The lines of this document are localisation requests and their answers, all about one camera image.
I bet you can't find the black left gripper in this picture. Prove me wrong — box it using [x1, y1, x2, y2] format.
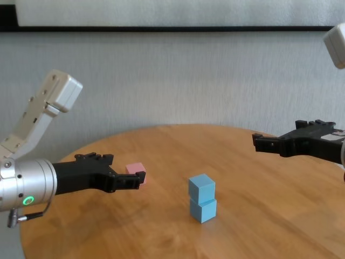
[52, 152, 148, 196]

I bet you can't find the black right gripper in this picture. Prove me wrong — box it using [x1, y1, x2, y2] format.
[251, 119, 345, 165]

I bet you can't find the pink cube block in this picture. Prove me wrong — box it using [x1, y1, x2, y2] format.
[125, 162, 147, 193]

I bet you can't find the blue cube block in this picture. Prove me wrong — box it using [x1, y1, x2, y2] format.
[189, 198, 218, 225]
[188, 173, 217, 204]

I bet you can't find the white foam board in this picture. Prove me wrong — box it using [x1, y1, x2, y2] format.
[15, 0, 345, 28]

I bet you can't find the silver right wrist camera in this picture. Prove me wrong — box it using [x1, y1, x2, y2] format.
[322, 22, 345, 70]

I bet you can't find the left arm cable with plug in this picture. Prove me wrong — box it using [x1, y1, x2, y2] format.
[7, 200, 52, 229]

